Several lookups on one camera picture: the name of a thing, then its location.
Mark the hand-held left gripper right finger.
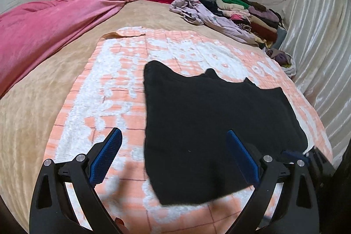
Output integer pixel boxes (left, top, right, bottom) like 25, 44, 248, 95
226, 129, 320, 234

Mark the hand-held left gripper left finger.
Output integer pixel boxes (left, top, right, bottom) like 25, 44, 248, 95
29, 127, 123, 234

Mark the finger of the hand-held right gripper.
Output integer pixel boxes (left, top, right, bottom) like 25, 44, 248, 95
282, 150, 310, 161

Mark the black sweater with orange cuffs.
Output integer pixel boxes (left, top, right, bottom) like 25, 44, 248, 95
143, 60, 308, 206

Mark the stack of folded clothes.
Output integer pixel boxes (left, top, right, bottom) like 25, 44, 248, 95
203, 0, 287, 49

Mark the orange white checked towel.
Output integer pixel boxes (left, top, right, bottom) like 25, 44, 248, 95
44, 26, 333, 234

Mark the purple crumpled cloth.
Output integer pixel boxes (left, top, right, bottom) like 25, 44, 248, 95
265, 48, 297, 77

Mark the white satin curtain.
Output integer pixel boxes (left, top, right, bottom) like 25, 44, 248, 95
280, 0, 351, 163

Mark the pink plush blanket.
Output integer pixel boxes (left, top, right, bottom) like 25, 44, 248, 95
0, 0, 143, 99

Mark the lilac crumpled garment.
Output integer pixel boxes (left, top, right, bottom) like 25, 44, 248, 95
169, 0, 258, 45

